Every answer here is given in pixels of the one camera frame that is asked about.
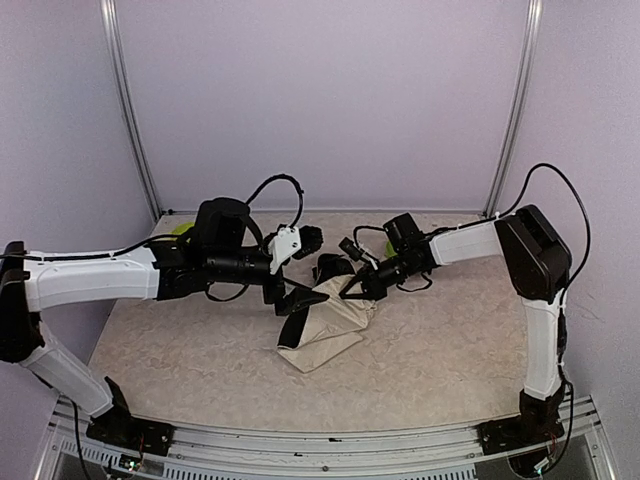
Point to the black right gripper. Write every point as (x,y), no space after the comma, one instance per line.
(373,282)

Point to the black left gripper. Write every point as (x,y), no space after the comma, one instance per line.
(275,288)

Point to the beige folding umbrella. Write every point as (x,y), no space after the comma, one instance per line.
(315,334)

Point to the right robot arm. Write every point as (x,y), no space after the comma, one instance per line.
(530,261)

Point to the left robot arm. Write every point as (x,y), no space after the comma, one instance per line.
(225,245)

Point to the green flat plate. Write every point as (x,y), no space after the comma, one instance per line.
(389,250)

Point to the lime green bowl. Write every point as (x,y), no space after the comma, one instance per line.
(184,231)

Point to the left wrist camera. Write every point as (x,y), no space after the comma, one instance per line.
(293,242)

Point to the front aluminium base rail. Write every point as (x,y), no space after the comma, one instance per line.
(456,451)

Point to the right aluminium frame post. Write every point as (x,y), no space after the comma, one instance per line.
(524,71)

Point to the aluminium frame post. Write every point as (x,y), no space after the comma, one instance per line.
(109,14)
(524,71)

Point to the left aluminium frame post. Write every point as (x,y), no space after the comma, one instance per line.
(109,14)

